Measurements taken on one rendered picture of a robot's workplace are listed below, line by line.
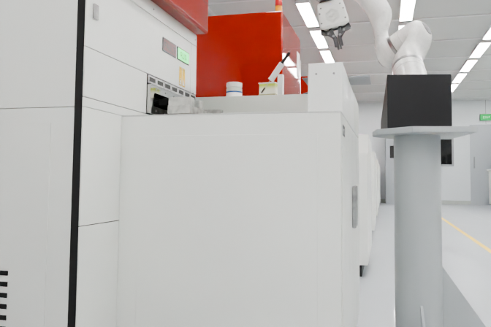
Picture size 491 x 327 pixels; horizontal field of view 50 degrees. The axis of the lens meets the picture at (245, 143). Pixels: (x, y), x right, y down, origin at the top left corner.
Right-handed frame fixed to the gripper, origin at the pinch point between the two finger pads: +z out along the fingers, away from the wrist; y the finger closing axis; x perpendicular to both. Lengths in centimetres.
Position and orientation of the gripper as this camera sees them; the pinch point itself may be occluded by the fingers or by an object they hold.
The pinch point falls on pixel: (338, 43)
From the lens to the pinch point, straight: 189.4
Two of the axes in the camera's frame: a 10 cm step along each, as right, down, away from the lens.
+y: 9.5, -2.1, -2.3
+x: 2.5, 0.7, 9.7
